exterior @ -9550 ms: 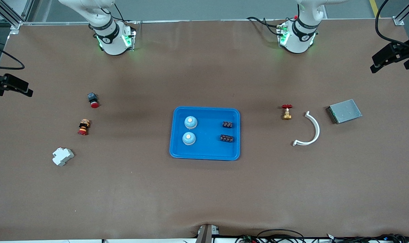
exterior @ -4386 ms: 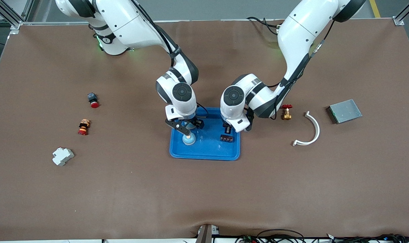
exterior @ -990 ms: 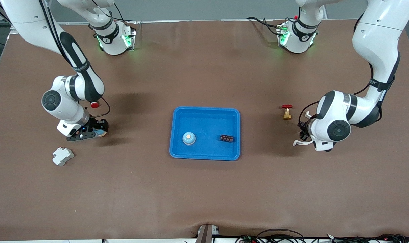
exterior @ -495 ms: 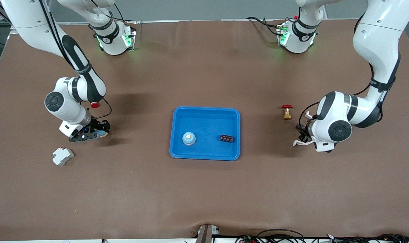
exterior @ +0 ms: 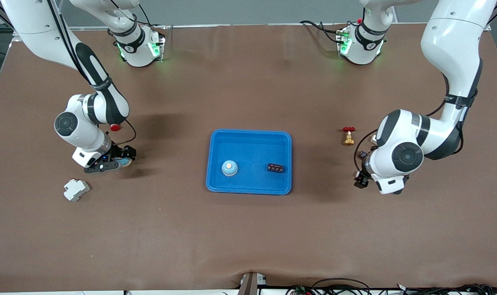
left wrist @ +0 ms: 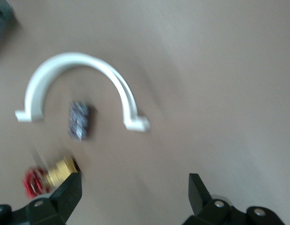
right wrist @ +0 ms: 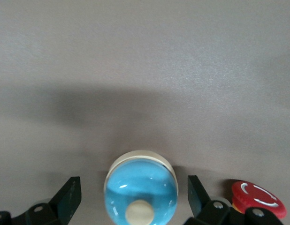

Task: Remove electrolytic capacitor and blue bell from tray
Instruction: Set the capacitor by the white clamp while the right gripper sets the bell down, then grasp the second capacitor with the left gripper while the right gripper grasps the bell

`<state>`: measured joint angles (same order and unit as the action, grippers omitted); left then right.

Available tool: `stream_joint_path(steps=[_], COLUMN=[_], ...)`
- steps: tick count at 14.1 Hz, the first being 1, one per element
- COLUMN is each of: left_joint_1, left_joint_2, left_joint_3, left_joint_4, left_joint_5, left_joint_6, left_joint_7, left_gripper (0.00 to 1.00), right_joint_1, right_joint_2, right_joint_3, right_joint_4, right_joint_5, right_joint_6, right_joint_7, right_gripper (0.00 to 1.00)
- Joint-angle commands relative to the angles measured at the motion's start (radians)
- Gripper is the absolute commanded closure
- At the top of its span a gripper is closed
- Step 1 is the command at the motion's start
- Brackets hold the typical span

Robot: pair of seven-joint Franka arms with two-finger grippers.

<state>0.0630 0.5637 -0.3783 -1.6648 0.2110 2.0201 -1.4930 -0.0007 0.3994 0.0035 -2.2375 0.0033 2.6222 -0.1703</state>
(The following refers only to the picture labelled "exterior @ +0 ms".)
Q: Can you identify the blue plastic tray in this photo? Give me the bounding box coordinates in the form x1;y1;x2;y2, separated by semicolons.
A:
206;129;292;195

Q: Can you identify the black looped cable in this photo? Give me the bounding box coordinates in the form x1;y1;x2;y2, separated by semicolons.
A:
312;278;372;295

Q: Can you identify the brown table mat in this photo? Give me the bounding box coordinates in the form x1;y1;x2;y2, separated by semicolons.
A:
0;23;497;292

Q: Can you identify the black cable bundle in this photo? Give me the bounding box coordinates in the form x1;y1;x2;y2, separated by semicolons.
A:
396;283;497;295

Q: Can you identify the black left base cable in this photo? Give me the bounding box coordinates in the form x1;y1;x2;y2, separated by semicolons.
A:
300;20;344;45

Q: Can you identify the black base cable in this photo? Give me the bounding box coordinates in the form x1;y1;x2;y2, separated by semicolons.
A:
300;20;344;45
137;2;167;45

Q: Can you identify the white circuit breaker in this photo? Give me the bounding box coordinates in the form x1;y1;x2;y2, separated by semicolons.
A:
63;179;91;202

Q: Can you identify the grey metal table bracket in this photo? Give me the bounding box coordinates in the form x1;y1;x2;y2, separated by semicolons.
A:
237;272;268;295

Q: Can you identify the black right base cable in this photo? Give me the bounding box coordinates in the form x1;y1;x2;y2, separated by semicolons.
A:
137;2;167;45

